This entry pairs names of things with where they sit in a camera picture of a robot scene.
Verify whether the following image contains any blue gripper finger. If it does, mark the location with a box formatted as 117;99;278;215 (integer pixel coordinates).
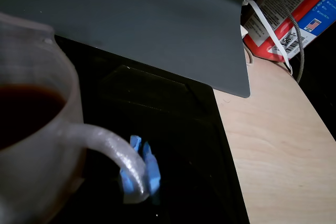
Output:
142;141;161;205
119;134;144;196

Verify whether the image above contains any dark grey laptop lid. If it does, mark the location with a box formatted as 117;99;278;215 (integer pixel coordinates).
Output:
0;0;251;99

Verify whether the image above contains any grey braided cable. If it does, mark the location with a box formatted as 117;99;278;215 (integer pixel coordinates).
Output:
262;0;307;84

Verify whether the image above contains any black work mat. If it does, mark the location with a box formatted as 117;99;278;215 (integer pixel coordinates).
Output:
52;34;250;224

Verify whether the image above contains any red carton box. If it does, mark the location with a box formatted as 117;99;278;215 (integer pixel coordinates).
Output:
243;0;336;63

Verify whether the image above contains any flat white strap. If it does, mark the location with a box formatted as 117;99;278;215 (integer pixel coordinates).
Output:
241;0;293;75

